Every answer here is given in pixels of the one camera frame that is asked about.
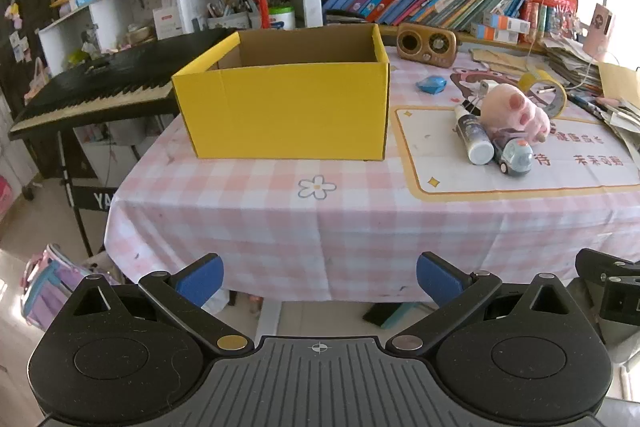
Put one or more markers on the yellow cardboard box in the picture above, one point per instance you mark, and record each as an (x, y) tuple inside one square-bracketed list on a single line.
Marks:
[(280, 107)]

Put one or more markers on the pink checkered desktop tablecloth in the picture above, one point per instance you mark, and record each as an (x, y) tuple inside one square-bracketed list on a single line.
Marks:
[(300, 232)]

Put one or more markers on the yellow tape roll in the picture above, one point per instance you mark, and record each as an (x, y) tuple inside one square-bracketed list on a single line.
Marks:
[(538, 76)]

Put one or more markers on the orange blue white carton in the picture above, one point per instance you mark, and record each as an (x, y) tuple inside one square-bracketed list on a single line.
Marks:
[(492, 34), (510, 23)]

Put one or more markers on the pink cylindrical lamp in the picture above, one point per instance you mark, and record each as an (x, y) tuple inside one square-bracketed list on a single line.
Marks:
[(599, 27)]

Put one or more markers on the brown flat envelopes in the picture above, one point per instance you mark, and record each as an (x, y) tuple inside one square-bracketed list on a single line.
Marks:
[(505, 62)]

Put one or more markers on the brown retro radio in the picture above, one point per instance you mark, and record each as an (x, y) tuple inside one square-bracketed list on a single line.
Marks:
[(425, 44)]

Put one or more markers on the printed cartoon desk mat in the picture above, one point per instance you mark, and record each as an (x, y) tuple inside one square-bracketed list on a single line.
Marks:
[(575, 179)]

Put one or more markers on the pile of loose papers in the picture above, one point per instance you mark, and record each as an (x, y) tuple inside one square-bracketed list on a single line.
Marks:
[(575, 62)]

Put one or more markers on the small toy car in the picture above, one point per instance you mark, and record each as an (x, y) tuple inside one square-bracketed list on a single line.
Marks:
[(515, 157)]

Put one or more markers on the green white round container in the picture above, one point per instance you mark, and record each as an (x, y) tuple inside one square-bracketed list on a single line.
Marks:
[(281, 18)]

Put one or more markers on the black electronic keyboard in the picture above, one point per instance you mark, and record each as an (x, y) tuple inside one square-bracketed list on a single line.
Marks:
[(100, 82)]

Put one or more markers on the white desk leg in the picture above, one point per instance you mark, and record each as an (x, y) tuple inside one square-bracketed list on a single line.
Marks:
[(270, 319)]

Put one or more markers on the brown kraft envelope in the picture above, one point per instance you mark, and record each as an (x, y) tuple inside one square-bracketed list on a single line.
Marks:
[(620, 79)]

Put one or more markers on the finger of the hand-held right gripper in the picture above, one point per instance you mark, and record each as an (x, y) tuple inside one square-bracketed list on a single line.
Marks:
[(620, 279)]

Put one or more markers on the white side shelving unit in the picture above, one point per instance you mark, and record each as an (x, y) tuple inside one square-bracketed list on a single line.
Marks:
[(125, 14)]

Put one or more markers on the white bottle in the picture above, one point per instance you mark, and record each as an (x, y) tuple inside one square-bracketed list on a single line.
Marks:
[(475, 139)]

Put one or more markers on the pink purple backpack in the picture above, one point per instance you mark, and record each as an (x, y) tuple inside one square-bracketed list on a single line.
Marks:
[(55, 287)]

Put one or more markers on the pink plush paw toy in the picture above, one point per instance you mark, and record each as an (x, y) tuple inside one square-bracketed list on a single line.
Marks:
[(510, 107)]

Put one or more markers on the pen cup with pens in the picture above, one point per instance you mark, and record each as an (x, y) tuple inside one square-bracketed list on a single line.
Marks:
[(227, 19)]

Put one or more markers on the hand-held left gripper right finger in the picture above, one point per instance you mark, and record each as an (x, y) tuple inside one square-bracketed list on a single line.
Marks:
[(440, 279)]

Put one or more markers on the black keyboard stand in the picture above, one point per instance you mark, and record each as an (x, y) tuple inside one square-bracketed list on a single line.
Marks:
[(90, 199)]

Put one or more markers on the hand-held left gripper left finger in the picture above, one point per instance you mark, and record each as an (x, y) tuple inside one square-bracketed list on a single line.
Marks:
[(200, 281)]

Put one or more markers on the white box with red mark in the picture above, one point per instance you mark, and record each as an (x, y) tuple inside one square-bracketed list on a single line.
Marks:
[(166, 23)]

